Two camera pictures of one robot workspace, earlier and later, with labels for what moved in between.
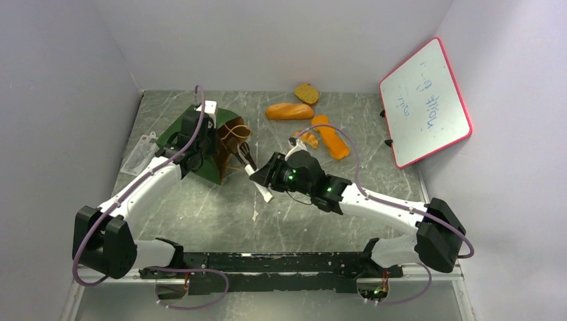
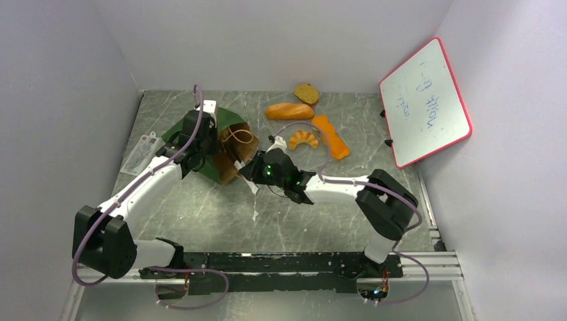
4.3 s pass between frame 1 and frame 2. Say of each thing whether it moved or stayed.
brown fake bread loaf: stayed
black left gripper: stayed
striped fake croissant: stayed
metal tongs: moved
